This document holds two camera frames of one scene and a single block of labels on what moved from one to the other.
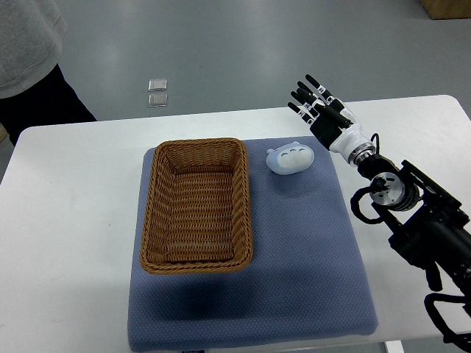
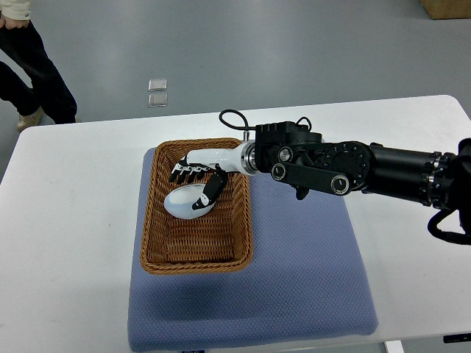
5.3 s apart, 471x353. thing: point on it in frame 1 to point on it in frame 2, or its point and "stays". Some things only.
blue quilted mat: x=307 y=279 stays
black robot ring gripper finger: x=305 y=104 to x=182 y=175
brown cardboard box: x=447 y=9 stays
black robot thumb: x=339 y=119 to x=213 y=187
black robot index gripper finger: x=327 y=97 to x=203 y=170
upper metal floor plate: x=157 y=84 stays
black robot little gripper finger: x=303 y=113 to x=176 y=172
